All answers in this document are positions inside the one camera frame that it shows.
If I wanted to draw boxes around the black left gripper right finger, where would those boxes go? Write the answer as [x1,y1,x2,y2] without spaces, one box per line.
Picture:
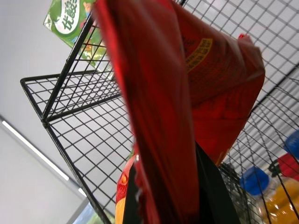
[195,141,242,224]

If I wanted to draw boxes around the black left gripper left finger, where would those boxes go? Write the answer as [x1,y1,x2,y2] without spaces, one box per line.
[122,165,143,224]

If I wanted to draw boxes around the red foil snack bag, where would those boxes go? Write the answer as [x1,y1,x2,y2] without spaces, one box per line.
[92,0,266,224]

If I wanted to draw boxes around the red yellow snack bag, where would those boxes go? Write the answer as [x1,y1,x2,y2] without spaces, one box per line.
[114,153,136,224]

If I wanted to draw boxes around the orange juice bottle blue cap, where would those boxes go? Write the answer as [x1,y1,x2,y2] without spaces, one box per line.
[239,165,299,224]
[283,130,299,160]

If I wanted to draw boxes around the red bottle cap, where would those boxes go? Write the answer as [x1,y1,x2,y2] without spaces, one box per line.
[277,154,299,182]

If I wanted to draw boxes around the white ceiling light strip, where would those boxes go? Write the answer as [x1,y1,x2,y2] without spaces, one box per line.
[1,120,87,198]

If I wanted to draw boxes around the green milk carton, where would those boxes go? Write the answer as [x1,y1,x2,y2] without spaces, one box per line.
[43,0,113,70]

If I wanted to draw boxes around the black round wire basket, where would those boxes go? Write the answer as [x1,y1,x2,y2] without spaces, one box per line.
[219,114,299,224]

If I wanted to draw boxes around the black wire grid rack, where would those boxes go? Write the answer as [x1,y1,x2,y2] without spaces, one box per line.
[20,0,299,224]

